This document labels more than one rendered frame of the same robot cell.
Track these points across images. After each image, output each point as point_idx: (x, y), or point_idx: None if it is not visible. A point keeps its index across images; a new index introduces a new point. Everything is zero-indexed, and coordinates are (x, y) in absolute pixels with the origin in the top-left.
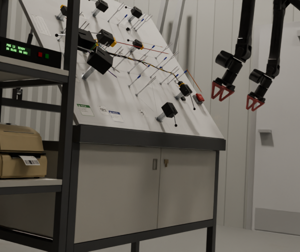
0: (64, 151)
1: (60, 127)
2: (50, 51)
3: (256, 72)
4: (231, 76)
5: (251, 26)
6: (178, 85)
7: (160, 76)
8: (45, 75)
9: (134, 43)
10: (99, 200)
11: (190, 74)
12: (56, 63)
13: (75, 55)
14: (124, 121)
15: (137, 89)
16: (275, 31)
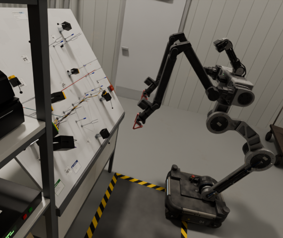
0: (52, 236)
1: (47, 225)
2: (32, 202)
3: (149, 80)
4: (147, 117)
5: (165, 89)
6: (99, 84)
7: (89, 85)
8: (33, 225)
9: (72, 72)
10: (69, 213)
11: (108, 80)
12: (38, 202)
13: (53, 183)
14: (81, 164)
15: (81, 118)
16: (166, 58)
